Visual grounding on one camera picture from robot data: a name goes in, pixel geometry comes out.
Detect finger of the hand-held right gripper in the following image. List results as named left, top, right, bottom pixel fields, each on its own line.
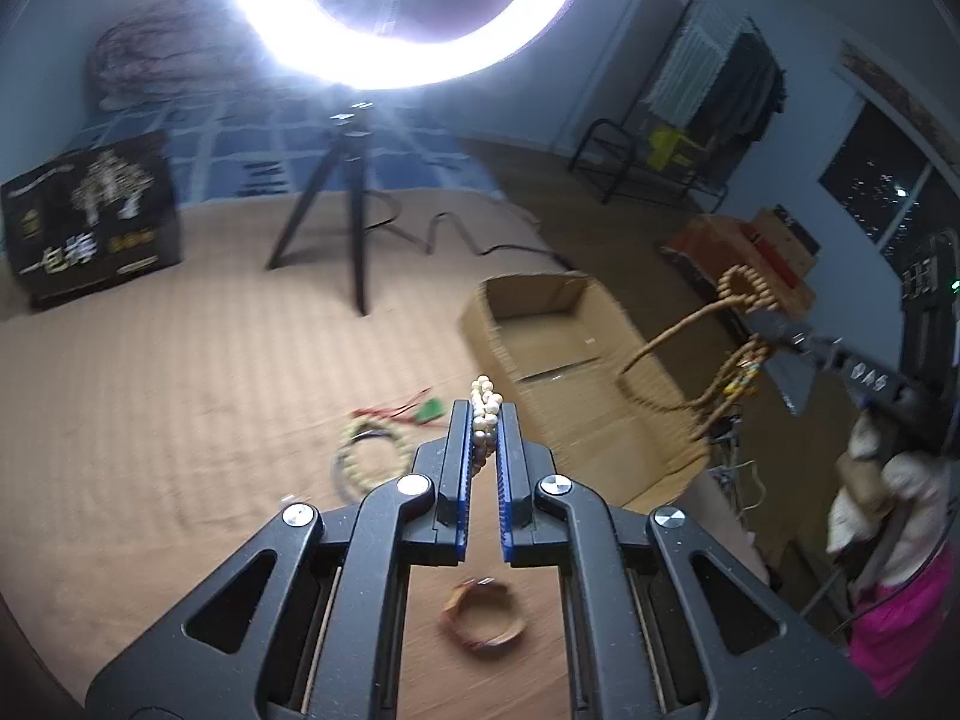
left=766, top=352, right=822, bottom=417
left=746, top=313, right=833, bottom=365

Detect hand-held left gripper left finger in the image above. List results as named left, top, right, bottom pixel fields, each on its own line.
left=86, top=399, right=475, bottom=720

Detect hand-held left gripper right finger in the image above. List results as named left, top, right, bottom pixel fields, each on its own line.
left=495, top=401, right=886, bottom=720

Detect white bead bracelet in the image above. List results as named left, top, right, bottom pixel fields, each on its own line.
left=469, top=375, right=503, bottom=481

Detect green pendant with red cord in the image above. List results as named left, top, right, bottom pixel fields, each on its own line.
left=351, top=388, right=447, bottom=425

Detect cardboard box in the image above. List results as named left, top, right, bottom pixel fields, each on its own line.
left=459, top=274, right=713, bottom=507

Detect beige bead bracelet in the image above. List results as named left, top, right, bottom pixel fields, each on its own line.
left=341, top=418, right=412, bottom=466

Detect dark bead bracelet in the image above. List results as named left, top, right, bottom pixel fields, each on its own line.
left=332, top=441, right=410, bottom=505

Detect long brown bead necklace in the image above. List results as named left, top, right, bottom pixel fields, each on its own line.
left=616, top=264, right=777, bottom=451

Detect brown wooden bangle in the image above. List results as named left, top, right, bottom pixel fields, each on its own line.
left=442, top=577, right=526, bottom=659

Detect tan box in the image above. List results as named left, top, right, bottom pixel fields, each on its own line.
left=748, top=208, right=820, bottom=277

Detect beige plush toy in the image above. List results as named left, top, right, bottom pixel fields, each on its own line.
left=825, top=412, right=953, bottom=586

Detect dark flat box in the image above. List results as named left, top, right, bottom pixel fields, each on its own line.
left=776, top=204, right=822, bottom=252

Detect orange covered stool with boxes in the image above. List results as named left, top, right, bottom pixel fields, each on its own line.
left=661, top=214, right=815, bottom=316

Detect window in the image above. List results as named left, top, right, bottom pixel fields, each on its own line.
left=817, top=101, right=953, bottom=245

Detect yellow crate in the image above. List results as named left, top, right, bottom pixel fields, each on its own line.
left=649, top=127, right=695, bottom=166

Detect pink cloth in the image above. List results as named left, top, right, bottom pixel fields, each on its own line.
left=851, top=547, right=957, bottom=698

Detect dark hanging clothes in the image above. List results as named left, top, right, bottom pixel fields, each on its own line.
left=712, top=34, right=788, bottom=147

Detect patterned window valance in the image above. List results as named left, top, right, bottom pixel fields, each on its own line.
left=840, top=41, right=938, bottom=143

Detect black clothes rack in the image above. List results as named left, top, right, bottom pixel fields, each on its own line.
left=570, top=0, right=788, bottom=211

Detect striped towel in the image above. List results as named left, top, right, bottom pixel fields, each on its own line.
left=649, top=0, right=751, bottom=125

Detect black tripod stand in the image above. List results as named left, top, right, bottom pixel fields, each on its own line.
left=264, top=101, right=380, bottom=316

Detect blue checked bedsheet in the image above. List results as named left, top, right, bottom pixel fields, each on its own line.
left=67, top=86, right=511, bottom=203

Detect black printed bag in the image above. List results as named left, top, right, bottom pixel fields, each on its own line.
left=0, top=129, right=185, bottom=308

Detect patterned pillow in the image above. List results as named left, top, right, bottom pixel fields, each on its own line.
left=86, top=0, right=248, bottom=110

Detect black power cable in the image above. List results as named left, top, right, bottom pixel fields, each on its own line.
left=367, top=206, right=578, bottom=271

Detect round ring light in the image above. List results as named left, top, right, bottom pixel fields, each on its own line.
left=232, top=0, right=586, bottom=91

